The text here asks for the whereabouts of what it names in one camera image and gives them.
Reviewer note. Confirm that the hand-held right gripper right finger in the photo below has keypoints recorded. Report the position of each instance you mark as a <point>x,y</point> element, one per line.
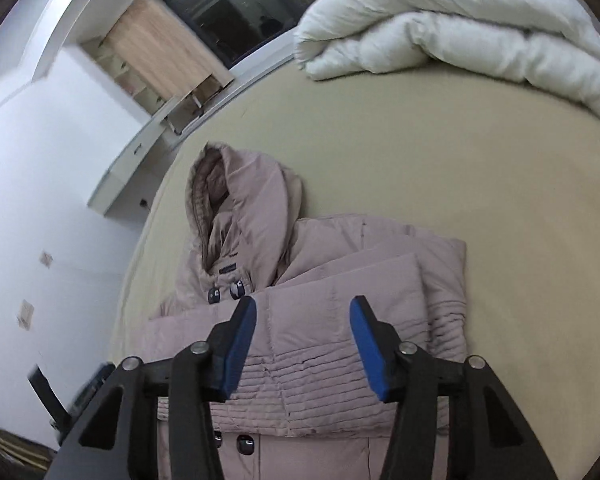
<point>367,347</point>

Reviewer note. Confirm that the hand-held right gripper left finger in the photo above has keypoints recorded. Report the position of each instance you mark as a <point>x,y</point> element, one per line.
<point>240,347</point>

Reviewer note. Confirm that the pink down jacket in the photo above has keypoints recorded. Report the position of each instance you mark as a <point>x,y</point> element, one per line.
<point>330,280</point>

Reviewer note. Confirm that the bed with olive sheet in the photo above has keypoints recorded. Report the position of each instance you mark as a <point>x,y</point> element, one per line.
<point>430,170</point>

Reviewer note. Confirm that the dark object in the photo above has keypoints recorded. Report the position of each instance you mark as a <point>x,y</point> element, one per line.
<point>45,390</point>

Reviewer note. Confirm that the white floating desk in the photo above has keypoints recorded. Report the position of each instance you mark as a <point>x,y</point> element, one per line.
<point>130,165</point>

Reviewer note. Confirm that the small folding table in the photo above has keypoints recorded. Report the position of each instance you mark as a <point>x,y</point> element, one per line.
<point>187,110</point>

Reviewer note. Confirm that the beige curtain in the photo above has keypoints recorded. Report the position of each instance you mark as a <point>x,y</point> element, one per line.
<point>165,45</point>

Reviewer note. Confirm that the white duvet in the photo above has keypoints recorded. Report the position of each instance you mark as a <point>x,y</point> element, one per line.
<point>430,25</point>

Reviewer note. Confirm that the wall socket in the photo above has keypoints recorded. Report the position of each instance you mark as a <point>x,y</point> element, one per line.
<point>46,258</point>

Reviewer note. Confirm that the wall switch plate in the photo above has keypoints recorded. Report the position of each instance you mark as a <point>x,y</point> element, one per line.
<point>26,315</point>

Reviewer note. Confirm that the white wall shelf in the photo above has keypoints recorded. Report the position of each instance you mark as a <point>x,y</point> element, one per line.
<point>122,75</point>

